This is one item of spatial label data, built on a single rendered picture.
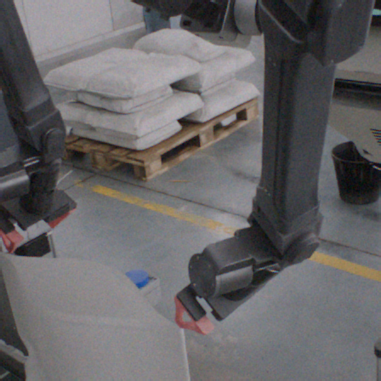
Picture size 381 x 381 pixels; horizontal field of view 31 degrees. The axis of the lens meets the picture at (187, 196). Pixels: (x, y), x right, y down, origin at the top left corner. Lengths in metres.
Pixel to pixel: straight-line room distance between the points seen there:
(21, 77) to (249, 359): 1.83
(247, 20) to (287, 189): 0.54
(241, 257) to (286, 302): 2.12
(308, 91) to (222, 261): 0.28
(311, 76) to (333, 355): 2.12
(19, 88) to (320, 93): 0.53
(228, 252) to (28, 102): 0.40
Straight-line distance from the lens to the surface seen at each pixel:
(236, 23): 1.24
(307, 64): 0.58
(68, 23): 6.66
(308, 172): 0.72
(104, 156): 4.31
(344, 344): 2.71
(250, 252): 0.83
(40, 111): 1.06
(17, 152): 1.11
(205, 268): 0.83
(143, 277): 1.58
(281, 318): 2.84
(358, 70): 1.08
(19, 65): 1.02
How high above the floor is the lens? 1.69
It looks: 26 degrees down
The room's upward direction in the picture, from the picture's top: 7 degrees counter-clockwise
